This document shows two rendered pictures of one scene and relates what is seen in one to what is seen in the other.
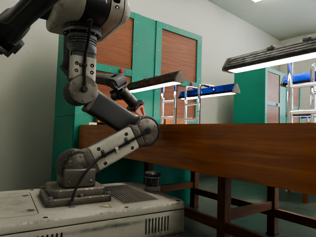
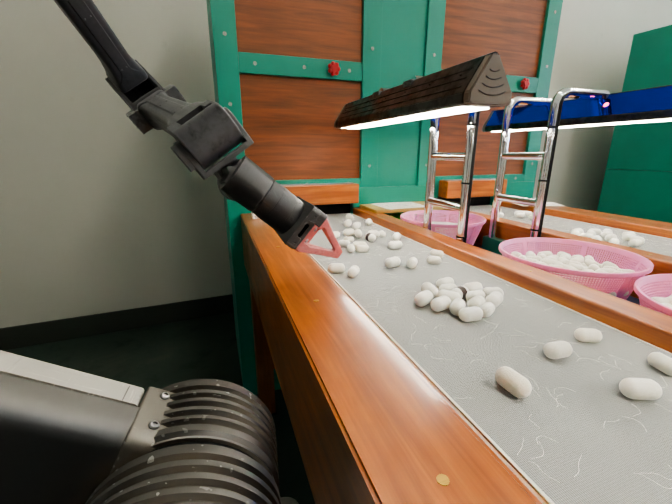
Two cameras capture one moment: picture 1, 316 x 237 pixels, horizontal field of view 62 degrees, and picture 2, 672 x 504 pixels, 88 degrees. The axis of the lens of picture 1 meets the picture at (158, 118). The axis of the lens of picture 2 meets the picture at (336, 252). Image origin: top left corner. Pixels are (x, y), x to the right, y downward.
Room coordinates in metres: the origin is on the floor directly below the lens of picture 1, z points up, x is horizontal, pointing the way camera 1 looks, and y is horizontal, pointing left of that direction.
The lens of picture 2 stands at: (0.98, -0.08, 0.97)
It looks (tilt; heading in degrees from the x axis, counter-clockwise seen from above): 16 degrees down; 18
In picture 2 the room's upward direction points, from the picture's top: straight up
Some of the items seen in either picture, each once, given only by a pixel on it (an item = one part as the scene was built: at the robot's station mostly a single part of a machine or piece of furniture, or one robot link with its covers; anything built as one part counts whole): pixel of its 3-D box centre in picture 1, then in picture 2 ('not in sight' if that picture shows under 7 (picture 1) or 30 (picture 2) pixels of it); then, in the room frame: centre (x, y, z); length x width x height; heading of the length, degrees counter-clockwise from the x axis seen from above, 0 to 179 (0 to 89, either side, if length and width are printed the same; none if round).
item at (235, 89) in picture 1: (205, 91); (572, 112); (2.18, -0.39, 1.08); 0.62 x 0.08 x 0.07; 37
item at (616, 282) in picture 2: not in sight; (564, 273); (1.79, -0.33, 0.72); 0.27 x 0.27 x 0.10
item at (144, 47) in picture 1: (134, 73); (378, 68); (2.62, 0.25, 1.31); 1.36 x 0.55 x 0.95; 127
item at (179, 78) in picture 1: (151, 82); (393, 104); (1.84, 0.06, 1.08); 0.62 x 0.08 x 0.07; 37
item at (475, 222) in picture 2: not in sight; (440, 230); (2.14, -0.07, 0.72); 0.27 x 0.27 x 0.10
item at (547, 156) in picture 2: (199, 112); (542, 178); (2.13, -0.33, 0.90); 0.20 x 0.19 x 0.45; 37
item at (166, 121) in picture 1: (175, 122); (473, 187); (2.56, -0.18, 0.83); 0.30 x 0.06 x 0.07; 127
